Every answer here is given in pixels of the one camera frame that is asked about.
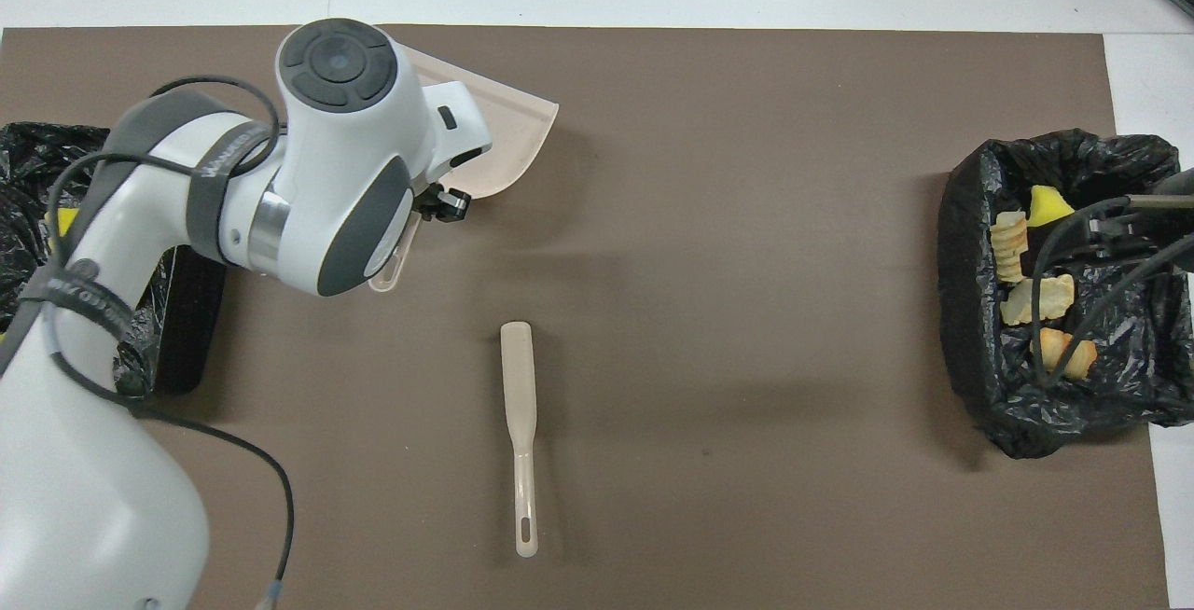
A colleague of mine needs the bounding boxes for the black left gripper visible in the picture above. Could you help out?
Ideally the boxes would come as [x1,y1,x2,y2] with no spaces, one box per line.
[414,183,473,223]

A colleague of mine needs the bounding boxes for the beige plastic dustpan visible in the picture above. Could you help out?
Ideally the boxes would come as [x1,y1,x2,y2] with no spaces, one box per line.
[368,44,561,294]

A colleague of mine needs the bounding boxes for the beige brush black bristles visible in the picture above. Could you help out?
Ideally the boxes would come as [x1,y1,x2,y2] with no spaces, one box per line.
[499,320,541,560]

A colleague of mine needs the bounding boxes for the pale bread chunk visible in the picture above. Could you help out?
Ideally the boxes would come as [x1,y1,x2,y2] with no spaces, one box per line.
[991,210,1030,285]

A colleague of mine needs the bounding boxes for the tan bread chunk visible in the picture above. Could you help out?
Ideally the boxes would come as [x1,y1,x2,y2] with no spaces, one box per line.
[999,273,1077,327]

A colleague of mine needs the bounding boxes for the small yellow green sponge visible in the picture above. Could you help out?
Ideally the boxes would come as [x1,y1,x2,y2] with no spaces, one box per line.
[1028,184,1076,228]

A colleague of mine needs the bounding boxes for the orange striped croissant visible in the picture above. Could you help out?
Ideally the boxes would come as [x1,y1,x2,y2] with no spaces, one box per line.
[1030,326,1100,383]

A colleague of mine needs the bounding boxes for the bin with smooth black bag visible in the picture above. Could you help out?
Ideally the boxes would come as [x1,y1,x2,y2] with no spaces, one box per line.
[0,121,229,398]

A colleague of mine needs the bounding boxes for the bin with crumpled black bag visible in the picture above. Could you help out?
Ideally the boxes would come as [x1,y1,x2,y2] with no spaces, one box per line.
[937,129,1194,460]

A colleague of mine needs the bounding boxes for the brown table mat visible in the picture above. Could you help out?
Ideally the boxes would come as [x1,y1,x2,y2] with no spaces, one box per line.
[0,25,1172,610]

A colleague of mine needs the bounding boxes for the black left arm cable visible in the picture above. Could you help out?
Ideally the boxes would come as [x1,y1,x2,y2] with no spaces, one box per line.
[41,76,296,609]

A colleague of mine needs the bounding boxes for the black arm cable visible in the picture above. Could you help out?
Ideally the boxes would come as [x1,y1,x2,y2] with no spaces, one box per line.
[1030,194,1194,389]
[41,76,296,609]

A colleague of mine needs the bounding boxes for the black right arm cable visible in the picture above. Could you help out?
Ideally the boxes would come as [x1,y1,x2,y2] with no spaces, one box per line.
[1030,194,1194,389]

